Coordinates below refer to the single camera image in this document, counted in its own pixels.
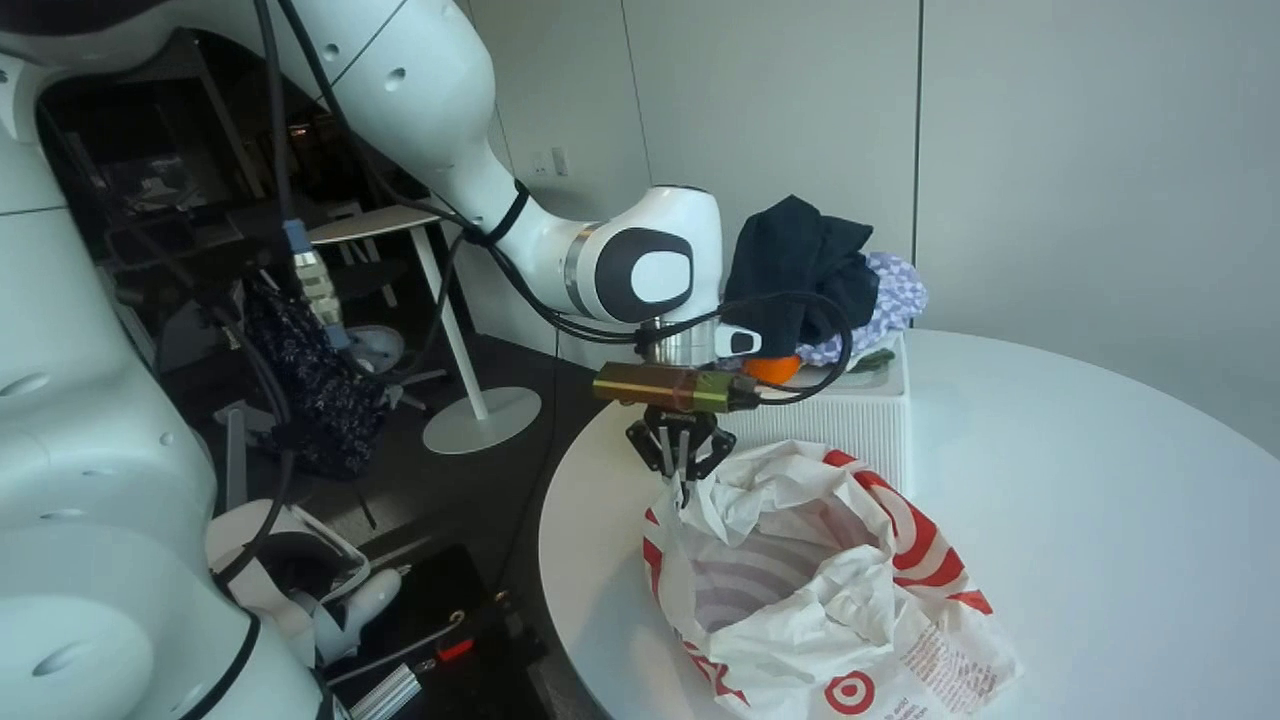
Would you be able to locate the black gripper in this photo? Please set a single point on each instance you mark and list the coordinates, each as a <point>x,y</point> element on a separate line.
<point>683,445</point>

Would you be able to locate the dark navy cloth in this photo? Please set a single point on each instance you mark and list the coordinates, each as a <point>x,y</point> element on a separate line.
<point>796,278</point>

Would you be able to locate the blue white checkered cloth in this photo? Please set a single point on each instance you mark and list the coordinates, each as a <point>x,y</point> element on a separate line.
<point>898,307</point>

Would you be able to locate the orange fruit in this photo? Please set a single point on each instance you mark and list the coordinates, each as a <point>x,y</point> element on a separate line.
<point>775,368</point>

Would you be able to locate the white storage box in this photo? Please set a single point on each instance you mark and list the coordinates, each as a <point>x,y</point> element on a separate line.
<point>867,415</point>

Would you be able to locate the red white plastic bag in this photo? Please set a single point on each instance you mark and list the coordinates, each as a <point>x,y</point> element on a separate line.
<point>802,586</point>

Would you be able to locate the white round side table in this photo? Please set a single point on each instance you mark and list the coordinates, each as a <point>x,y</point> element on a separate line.
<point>483,418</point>

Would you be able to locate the dark patterned fabric pile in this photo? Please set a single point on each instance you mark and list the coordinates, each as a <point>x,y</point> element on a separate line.
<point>335,407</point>

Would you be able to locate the white base fixture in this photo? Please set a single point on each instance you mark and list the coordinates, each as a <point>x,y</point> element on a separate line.
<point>301,578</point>

